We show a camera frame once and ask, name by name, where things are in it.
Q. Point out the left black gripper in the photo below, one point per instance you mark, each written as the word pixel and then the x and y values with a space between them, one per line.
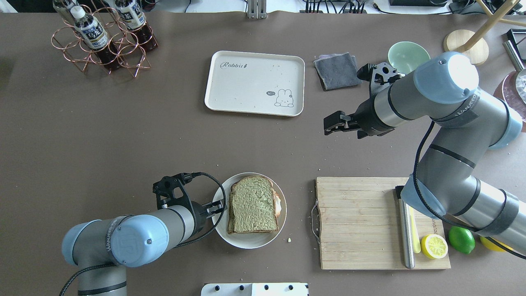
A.
pixel 199 215

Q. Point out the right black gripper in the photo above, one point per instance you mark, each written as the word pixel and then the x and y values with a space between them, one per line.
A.
pixel 368 118

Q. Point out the white round plate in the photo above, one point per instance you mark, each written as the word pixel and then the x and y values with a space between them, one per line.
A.
pixel 249 221

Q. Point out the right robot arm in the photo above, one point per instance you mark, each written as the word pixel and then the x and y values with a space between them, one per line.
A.
pixel 466 121

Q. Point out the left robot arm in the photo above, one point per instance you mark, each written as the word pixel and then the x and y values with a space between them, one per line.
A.
pixel 104 249

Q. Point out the cream rabbit tray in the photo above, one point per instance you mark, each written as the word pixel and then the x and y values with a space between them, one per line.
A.
pixel 257 83

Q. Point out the grey folded cloth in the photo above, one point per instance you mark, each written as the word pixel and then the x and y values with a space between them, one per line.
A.
pixel 338 70

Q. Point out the fried egg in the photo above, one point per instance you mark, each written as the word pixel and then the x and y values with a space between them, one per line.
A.
pixel 277 204

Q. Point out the mint green bowl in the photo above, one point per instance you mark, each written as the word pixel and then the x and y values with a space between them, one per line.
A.
pixel 407 56

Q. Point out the wooden cutting board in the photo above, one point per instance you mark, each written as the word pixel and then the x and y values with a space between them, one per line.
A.
pixel 359 223

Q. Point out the steel muddler tool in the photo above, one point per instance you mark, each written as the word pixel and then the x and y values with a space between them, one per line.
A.
pixel 406 232

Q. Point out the wooden mug tree stand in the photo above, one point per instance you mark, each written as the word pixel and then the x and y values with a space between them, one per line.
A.
pixel 472 44

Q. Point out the half lemon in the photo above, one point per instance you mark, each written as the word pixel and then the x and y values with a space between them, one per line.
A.
pixel 434 246

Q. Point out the green lime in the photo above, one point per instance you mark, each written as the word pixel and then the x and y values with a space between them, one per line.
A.
pixel 461 239

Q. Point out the pink bowl with ice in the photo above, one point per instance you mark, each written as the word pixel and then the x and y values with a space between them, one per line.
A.
pixel 507 92

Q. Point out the metal ice scoop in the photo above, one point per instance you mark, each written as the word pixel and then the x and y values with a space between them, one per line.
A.
pixel 519 80

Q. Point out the yellow lemon lower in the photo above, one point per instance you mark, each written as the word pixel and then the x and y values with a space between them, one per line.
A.
pixel 492 246

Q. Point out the tea bottle two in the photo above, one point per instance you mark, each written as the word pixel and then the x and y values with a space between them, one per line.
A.
pixel 131 13

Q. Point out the tea bottle one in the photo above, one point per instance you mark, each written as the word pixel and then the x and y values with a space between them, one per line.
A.
pixel 90 29

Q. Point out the tea bottle three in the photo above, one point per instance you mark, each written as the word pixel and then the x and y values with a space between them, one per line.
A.
pixel 63 8

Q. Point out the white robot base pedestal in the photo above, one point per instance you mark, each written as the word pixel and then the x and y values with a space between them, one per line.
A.
pixel 256 289

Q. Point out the copper wire bottle rack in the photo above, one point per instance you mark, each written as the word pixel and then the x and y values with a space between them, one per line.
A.
pixel 127 49

